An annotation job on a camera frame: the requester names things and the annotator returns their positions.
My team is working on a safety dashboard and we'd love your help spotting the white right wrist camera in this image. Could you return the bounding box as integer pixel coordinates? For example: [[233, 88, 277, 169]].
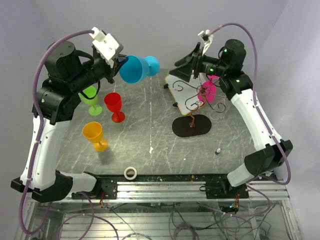
[[197, 29, 214, 55]]

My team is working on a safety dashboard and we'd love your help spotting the orange plastic wine glass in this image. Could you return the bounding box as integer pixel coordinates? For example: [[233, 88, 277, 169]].
[[82, 122, 109, 152]]

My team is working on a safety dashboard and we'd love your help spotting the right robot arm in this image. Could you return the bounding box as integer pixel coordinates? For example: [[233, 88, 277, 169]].
[[169, 39, 293, 198]]

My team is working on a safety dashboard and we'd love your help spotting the red plastic wine glass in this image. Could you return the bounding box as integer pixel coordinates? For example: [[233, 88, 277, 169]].
[[104, 92, 125, 123]]

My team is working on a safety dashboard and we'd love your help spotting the yellow framed whiteboard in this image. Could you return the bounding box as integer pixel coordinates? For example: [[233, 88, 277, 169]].
[[164, 73, 205, 116]]

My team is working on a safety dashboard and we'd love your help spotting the green plastic wine glass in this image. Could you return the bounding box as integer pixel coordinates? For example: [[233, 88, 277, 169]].
[[78, 86, 102, 116]]

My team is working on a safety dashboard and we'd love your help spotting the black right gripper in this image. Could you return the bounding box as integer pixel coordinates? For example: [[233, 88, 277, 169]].
[[169, 42, 229, 82]]

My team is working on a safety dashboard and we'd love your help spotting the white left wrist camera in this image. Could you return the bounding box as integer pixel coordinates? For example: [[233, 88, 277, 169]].
[[89, 27, 124, 68]]

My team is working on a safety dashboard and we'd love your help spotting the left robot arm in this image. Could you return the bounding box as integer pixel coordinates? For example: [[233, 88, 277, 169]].
[[10, 41, 127, 203]]

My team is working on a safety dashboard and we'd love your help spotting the copper wire wine glass rack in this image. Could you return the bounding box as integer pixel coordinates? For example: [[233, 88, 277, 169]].
[[171, 77, 227, 138]]

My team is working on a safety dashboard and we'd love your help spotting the masking tape roll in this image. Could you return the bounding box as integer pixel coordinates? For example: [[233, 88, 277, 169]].
[[123, 166, 138, 181]]

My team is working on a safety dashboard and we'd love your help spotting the blue plastic wine glass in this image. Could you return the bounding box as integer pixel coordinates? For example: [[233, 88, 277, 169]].
[[119, 55, 160, 84]]

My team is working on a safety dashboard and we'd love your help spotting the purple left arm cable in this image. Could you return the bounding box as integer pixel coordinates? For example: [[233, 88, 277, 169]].
[[18, 29, 120, 240]]

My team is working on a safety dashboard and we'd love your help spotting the aluminium front mounting rail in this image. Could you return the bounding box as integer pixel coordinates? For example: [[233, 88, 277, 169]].
[[67, 173, 288, 205]]

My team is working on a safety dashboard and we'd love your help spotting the small white blue cap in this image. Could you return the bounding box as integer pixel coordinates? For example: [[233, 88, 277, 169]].
[[215, 148, 221, 155]]

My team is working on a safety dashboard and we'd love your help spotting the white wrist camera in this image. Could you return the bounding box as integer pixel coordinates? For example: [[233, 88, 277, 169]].
[[89, 27, 124, 68], [197, 29, 214, 55]]

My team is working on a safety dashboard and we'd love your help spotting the pink plastic wine glass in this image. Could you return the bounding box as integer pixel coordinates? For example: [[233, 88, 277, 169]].
[[196, 75, 219, 104]]

